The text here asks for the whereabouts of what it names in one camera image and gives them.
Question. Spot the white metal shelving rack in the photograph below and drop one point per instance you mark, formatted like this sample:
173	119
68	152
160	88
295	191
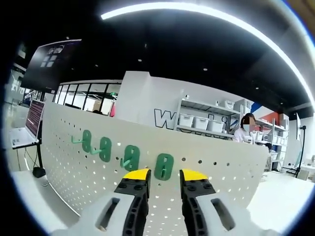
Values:
209	105

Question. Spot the row of white storage bins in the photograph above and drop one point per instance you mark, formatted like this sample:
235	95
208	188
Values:
200	123

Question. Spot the open silver laptop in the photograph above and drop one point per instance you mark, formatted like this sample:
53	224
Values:
34	118

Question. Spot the long ceiling light strip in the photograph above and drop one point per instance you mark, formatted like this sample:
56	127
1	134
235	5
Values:
221	18

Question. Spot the large black wall display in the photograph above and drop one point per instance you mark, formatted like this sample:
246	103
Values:
49	64

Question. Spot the green hook assembly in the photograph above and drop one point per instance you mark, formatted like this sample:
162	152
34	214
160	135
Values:
86	145
132	157
105	150
164	165

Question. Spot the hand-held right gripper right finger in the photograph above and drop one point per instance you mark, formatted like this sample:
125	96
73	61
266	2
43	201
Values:
194	209

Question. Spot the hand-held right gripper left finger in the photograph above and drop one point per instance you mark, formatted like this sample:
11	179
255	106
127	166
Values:
135	209

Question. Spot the white pegboard mounting plate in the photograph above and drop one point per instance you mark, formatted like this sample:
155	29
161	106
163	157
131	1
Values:
209	152

